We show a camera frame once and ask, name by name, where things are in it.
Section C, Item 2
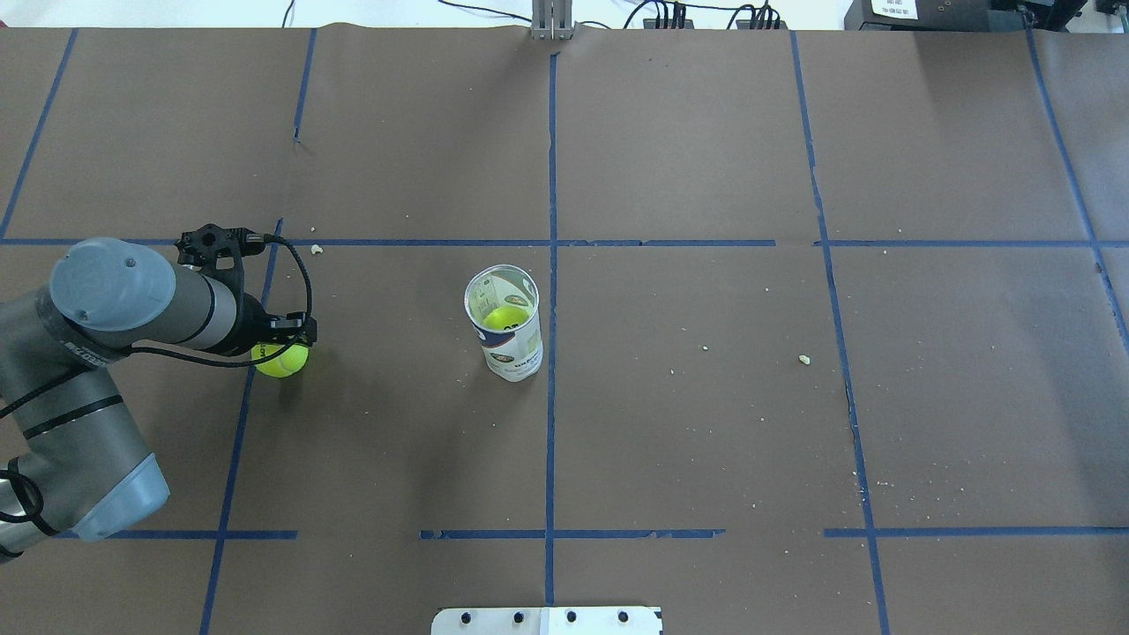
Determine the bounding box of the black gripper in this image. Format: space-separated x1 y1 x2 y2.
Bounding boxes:
231 292 318 357

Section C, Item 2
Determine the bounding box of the yellow Wilson tennis ball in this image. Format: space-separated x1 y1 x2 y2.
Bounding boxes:
250 343 310 379

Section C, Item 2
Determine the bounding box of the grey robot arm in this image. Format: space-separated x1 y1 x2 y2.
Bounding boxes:
1 224 318 563

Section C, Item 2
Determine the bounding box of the tennis ball inside can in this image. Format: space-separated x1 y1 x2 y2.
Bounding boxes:
481 304 531 331

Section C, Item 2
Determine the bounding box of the clear tennis ball can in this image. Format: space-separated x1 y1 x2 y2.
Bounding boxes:
463 264 543 383

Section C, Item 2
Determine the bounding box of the black equipment box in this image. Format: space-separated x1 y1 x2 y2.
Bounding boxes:
842 1 1085 33

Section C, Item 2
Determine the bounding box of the black braided cable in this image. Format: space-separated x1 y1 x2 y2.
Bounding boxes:
123 233 317 369

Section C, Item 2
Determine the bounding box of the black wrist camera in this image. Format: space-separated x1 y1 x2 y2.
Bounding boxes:
175 224 266 295

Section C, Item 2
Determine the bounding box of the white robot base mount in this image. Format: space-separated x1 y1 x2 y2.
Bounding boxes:
430 606 664 634

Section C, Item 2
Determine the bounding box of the grey aluminium camera post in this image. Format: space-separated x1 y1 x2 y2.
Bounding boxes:
530 0 576 41

